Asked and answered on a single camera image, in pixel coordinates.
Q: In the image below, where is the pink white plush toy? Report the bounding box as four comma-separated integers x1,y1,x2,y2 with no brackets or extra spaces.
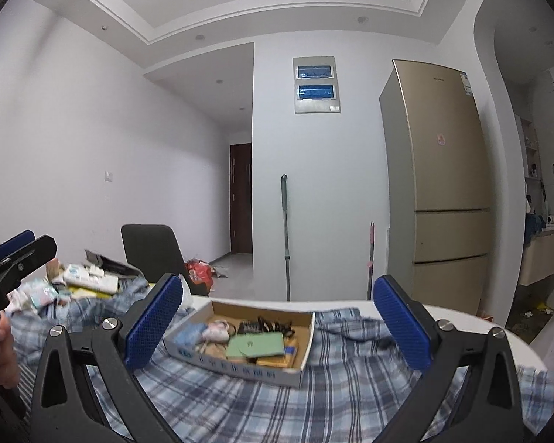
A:
203,319,236,345

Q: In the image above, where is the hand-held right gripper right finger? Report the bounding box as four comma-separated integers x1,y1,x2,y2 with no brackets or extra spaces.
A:
372,274,525,443

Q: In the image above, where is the white cardboard box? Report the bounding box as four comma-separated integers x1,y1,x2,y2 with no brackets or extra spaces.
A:
162,298,316,389

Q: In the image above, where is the white wall shelf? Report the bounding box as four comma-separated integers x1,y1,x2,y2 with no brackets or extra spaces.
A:
518,114,544,182

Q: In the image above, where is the pile of small packets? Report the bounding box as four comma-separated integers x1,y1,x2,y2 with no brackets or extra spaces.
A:
6,279,75,320

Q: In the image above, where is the pink mop handle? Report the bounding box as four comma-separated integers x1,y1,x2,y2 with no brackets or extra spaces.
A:
366,220,376,301

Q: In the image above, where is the beige vanity cabinet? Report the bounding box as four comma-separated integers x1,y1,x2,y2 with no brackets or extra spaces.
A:
516,225,554,288

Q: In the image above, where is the grey electrical panel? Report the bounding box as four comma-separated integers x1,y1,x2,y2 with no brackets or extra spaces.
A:
292,55,342,116

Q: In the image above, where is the blue plaid cloth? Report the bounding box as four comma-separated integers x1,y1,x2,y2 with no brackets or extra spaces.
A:
4,279,554,443

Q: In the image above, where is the black cord bundle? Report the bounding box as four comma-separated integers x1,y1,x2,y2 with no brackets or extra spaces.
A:
257,316,297,339

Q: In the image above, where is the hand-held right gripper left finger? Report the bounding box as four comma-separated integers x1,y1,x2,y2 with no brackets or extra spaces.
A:
30,273,186,443

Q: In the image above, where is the black chair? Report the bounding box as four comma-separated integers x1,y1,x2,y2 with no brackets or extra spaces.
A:
120,224,211,297

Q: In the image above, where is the gold refrigerator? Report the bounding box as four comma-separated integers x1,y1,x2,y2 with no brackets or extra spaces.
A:
378,58,495,317

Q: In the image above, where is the dark wooden door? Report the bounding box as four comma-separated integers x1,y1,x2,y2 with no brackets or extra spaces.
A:
229,142,254,256

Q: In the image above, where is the blue towel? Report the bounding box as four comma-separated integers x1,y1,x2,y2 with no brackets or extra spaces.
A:
523,213,546,246

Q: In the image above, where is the blue tissue pack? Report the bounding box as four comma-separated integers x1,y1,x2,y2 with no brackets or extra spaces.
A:
172,322,209,347

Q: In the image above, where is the dark grey bag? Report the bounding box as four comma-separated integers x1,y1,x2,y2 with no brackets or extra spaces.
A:
85,248,142,278

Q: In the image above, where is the person's left hand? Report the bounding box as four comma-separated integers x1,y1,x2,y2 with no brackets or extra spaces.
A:
0,308,20,389

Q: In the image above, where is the white printed box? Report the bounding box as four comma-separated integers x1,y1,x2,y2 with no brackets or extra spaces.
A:
63,262,120,294

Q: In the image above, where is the yellow blue cigarette pack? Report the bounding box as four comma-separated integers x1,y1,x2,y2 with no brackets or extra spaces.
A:
254,336,302,371

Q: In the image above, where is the green pouch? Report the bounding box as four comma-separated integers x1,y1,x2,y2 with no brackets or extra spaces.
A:
225,332,285,361

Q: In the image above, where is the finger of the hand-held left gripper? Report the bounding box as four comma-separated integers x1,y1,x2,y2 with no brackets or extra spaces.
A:
0,234,58,303
0,229,36,264

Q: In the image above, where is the red bag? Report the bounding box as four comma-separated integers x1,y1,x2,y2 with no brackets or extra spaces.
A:
184,259,213,287

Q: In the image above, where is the grey mop handle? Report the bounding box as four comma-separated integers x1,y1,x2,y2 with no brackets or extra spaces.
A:
280,173,292,302

